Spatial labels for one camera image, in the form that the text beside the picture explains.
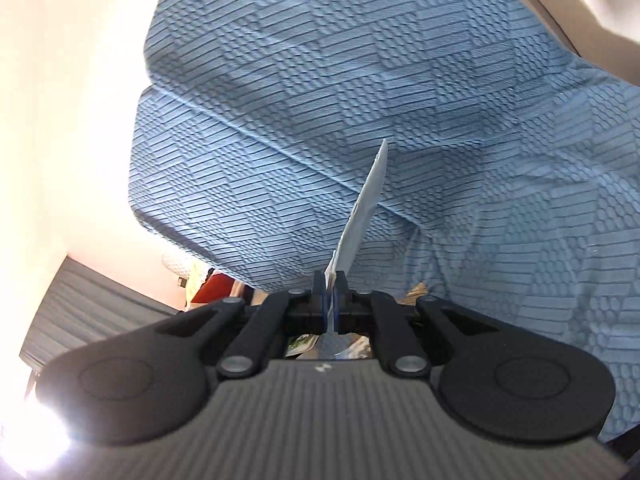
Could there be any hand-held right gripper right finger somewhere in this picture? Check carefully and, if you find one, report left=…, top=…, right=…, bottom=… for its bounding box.
left=331, top=270, right=501, bottom=378

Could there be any large brown painting cover book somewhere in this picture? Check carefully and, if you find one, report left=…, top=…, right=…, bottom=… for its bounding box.
left=400, top=282, right=432, bottom=307

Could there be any white quilted headboard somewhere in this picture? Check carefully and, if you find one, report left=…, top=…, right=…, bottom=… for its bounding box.
left=161, top=252, right=196, bottom=286

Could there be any blue textured cover chair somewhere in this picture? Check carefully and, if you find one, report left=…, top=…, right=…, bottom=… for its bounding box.
left=127, top=85, right=640, bottom=443
left=142, top=0, right=640, bottom=261

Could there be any scenic cover notebook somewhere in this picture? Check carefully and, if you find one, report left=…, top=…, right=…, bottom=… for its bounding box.
left=286, top=334, right=317, bottom=359
left=322, top=139, right=391, bottom=335

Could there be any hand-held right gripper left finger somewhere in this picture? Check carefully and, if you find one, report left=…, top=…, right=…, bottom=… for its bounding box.
left=155, top=270, right=332, bottom=380

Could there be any grey curtain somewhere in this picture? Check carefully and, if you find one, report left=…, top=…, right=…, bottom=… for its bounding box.
left=19, top=255, right=177, bottom=376

